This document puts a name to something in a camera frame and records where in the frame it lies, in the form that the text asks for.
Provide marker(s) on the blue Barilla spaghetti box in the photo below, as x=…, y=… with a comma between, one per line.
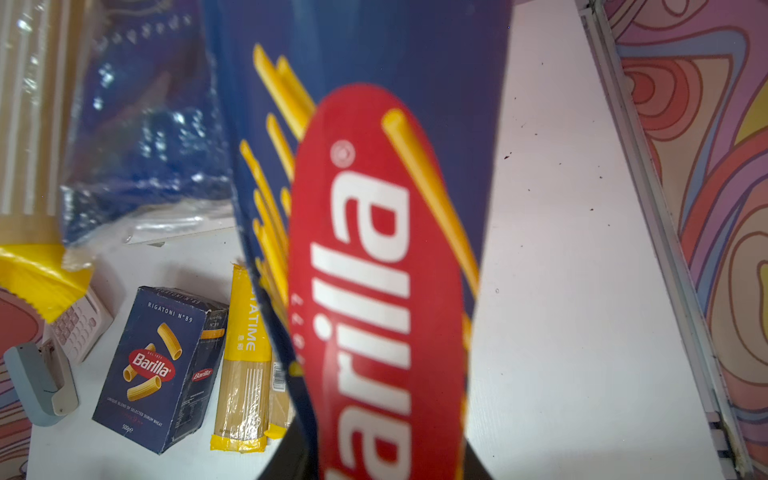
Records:
x=363, y=136

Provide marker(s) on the blue Barilla rigatoni box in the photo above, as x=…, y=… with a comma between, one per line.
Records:
x=161, y=378

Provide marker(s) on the blue Ankara spaghetti bag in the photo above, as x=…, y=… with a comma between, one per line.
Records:
x=145, y=148

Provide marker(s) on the yellow Pastatime spaghetti bag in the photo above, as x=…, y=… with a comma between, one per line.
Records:
x=242, y=409
x=39, y=49

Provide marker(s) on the yellow spaghetti bag with barcode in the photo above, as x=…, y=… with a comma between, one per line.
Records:
x=281, y=410

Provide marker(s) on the grey blue stapler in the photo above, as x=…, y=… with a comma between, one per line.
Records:
x=43, y=381

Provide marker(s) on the aluminium frame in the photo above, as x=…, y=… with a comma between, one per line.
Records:
x=729, y=444

